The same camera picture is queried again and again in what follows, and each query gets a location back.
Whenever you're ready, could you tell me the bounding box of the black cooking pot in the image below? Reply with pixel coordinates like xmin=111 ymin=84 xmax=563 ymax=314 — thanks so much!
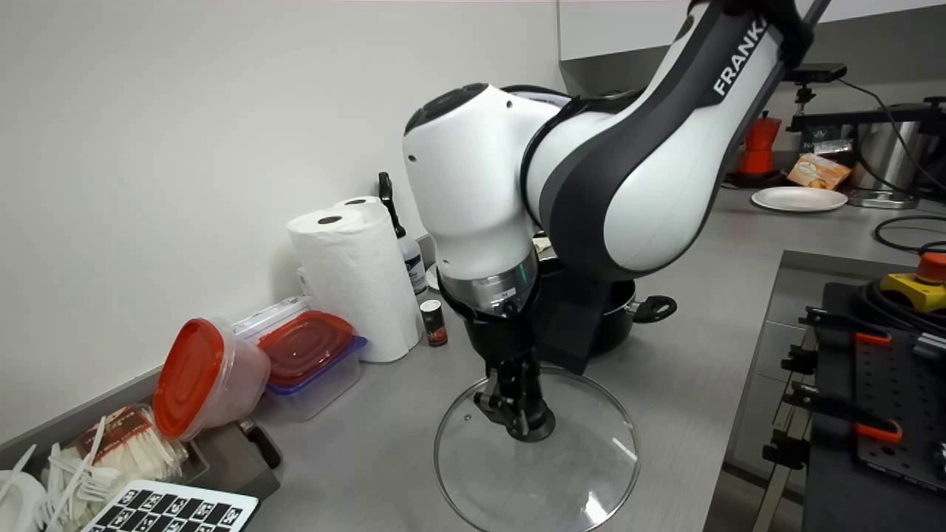
xmin=589 ymin=279 xmax=683 ymax=360

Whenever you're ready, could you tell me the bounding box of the dark glass bottle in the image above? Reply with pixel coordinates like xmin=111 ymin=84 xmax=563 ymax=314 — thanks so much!
xmin=377 ymin=171 xmax=428 ymax=300

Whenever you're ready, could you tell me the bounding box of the black camera on stand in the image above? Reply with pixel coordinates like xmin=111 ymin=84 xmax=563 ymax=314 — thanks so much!
xmin=785 ymin=62 xmax=851 ymax=110

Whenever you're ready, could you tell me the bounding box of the black and white keypad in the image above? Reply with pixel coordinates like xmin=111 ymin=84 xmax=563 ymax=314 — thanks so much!
xmin=80 ymin=480 xmax=264 ymax=532

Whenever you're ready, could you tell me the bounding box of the white paper towel roll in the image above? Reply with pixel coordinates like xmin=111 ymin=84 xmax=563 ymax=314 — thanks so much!
xmin=285 ymin=206 xmax=424 ymax=368
xmin=334 ymin=195 xmax=391 ymax=223

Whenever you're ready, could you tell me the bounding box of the white wall cabinet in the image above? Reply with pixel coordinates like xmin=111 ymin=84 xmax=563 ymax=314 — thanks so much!
xmin=553 ymin=0 xmax=946 ymax=66

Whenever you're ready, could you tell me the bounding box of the white dinner plate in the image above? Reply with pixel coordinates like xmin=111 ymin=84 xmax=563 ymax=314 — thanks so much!
xmin=748 ymin=184 xmax=851 ymax=217

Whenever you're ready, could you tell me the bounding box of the white plastic cutlery bundle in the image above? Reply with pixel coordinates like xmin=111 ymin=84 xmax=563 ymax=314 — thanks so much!
xmin=0 ymin=431 xmax=114 ymax=532

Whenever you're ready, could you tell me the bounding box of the black pegboard mount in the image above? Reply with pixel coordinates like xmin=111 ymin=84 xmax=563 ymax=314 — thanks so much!
xmin=799 ymin=280 xmax=946 ymax=532

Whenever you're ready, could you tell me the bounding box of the black camera cable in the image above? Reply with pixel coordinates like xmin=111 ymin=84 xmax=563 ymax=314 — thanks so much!
xmin=835 ymin=73 xmax=946 ymax=199

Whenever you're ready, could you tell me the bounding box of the round container red lid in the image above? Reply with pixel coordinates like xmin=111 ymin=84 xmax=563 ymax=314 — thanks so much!
xmin=152 ymin=316 xmax=275 ymax=446

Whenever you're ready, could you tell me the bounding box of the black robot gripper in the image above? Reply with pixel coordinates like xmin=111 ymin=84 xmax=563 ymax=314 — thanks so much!
xmin=458 ymin=292 xmax=560 ymax=443

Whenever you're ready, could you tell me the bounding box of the black cable loop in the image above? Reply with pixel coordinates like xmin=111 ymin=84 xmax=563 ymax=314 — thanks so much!
xmin=869 ymin=212 xmax=946 ymax=255

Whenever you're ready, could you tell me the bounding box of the orange handled black clamp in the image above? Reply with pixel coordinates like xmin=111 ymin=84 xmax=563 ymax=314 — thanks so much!
xmin=796 ymin=306 xmax=897 ymax=356
xmin=782 ymin=382 xmax=907 ymax=450

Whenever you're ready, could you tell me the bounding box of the orange snack packet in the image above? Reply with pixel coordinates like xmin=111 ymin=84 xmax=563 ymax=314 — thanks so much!
xmin=785 ymin=152 xmax=854 ymax=193

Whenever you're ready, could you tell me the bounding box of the rectangular container red lid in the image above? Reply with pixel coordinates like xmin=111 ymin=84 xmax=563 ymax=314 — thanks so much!
xmin=255 ymin=307 xmax=369 ymax=427

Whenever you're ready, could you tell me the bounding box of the red moka pot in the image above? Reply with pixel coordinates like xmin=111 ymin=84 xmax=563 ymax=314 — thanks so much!
xmin=736 ymin=112 xmax=785 ymax=187

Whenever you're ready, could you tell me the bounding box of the small spice jar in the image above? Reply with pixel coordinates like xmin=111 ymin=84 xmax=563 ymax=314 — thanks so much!
xmin=417 ymin=300 xmax=452 ymax=353

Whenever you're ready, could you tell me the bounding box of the glass pot lid black knob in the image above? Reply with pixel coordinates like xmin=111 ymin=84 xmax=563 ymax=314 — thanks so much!
xmin=431 ymin=368 xmax=643 ymax=532

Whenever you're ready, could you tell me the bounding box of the yellow emergency stop box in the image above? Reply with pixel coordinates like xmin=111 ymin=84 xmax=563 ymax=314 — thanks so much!
xmin=879 ymin=249 xmax=946 ymax=316

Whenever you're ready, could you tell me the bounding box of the grey storage box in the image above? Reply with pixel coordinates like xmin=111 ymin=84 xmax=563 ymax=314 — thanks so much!
xmin=0 ymin=402 xmax=286 ymax=532

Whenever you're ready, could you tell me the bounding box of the black horizontal bar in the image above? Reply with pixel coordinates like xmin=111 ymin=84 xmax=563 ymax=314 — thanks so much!
xmin=785 ymin=96 xmax=946 ymax=136

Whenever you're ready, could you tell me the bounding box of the brown and white packet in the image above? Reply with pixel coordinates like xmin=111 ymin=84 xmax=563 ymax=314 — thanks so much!
xmin=74 ymin=402 xmax=193 ymax=487

